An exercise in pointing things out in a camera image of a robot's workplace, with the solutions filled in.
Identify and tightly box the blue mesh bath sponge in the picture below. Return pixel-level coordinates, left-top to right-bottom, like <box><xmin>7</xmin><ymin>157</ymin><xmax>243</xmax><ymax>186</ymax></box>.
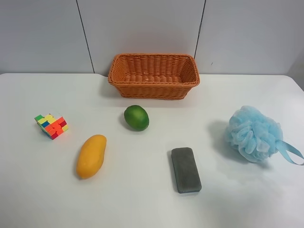
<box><xmin>225</xmin><ymin>106</ymin><xmax>304</xmax><ymax>164</ymax></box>

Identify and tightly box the orange woven basket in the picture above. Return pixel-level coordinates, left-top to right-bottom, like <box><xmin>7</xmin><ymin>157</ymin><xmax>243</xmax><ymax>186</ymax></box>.
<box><xmin>108</xmin><ymin>53</ymin><xmax>200</xmax><ymax>100</ymax></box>

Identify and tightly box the yellow mango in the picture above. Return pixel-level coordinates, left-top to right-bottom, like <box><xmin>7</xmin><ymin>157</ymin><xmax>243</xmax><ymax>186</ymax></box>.
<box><xmin>76</xmin><ymin>134</ymin><xmax>107</xmax><ymax>179</ymax></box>

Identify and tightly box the grey board eraser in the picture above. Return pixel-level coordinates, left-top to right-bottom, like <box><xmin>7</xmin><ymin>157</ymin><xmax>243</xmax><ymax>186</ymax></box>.
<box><xmin>171</xmin><ymin>147</ymin><xmax>202</xmax><ymax>194</ymax></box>

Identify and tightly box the green lemon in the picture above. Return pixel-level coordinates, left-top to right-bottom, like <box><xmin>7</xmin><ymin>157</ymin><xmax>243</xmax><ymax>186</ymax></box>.
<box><xmin>123</xmin><ymin>105</ymin><xmax>149</xmax><ymax>131</ymax></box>

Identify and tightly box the colourful twisted puzzle cube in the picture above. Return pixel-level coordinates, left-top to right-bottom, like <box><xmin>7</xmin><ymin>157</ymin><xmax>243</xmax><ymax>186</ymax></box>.
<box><xmin>34</xmin><ymin>114</ymin><xmax>68</xmax><ymax>140</ymax></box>

